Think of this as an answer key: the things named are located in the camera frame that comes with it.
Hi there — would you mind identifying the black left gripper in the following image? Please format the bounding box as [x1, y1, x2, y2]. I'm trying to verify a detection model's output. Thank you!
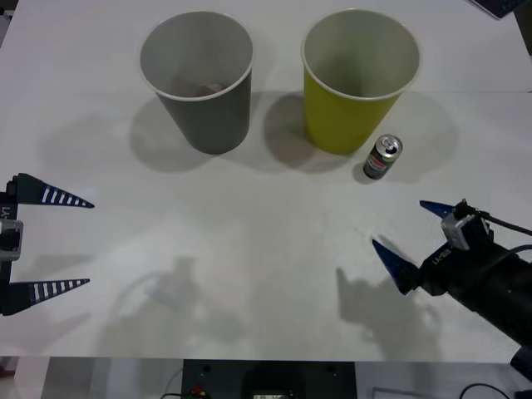
[0, 172, 96, 317]

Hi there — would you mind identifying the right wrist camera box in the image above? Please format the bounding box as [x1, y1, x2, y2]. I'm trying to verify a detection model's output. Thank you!
[440, 200, 495, 251]

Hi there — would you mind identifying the thin black torso cable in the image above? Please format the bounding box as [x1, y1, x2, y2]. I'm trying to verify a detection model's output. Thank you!
[160, 365, 186, 399]

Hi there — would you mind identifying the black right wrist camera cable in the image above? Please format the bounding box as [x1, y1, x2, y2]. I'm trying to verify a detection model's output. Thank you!
[477, 209, 532, 255]

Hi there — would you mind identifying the black floor cable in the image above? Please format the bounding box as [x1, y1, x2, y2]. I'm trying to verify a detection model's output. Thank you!
[460, 382, 519, 399]

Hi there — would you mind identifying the yellow-green plastic bin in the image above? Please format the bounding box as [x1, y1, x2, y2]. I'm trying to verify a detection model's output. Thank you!
[301, 8, 421, 155]

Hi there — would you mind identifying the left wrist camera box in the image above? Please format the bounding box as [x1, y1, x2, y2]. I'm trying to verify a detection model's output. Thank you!
[0, 219, 24, 263]

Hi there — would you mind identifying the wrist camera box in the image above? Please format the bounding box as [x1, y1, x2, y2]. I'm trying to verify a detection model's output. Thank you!
[440, 200, 495, 251]
[0, 219, 24, 263]

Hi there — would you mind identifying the black drink can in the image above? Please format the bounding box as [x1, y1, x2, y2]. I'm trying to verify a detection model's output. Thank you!
[362, 134, 403, 181]

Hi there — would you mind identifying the grey plastic bin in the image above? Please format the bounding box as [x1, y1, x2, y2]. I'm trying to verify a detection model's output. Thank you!
[139, 11, 255, 155]

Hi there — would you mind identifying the black robot torso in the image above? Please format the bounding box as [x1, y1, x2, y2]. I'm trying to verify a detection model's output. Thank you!
[182, 359, 357, 399]

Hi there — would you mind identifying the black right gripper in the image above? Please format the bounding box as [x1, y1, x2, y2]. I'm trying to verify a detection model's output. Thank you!
[372, 200, 516, 311]

